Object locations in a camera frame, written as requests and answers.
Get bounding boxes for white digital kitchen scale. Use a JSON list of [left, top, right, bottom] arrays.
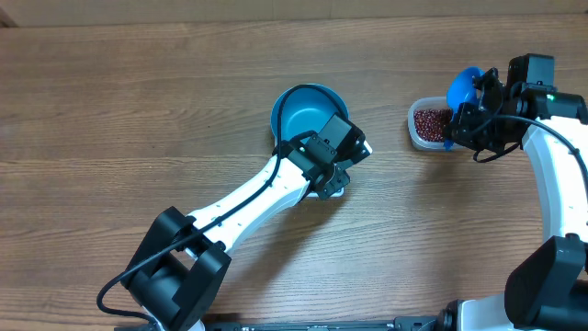
[[328, 141, 373, 198]]

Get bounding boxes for blue plastic measuring scoop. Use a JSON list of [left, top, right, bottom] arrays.
[[446, 66, 484, 123]]

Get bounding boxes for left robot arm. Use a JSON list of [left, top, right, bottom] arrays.
[[121, 115, 372, 330]]

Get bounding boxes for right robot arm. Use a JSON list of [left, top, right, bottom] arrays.
[[437, 53, 587, 330]]

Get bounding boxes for teal metal bowl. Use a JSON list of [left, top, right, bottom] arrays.
[[270, 84, 352, 146]]

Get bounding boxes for red beans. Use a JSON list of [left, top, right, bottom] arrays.
[[413, 108, 453, 143]]

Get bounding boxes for clear plastic container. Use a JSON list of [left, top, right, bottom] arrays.
[[408, 97, 461, 152]]

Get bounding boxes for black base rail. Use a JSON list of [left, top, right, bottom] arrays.
[[114, 313, 447, 331]]

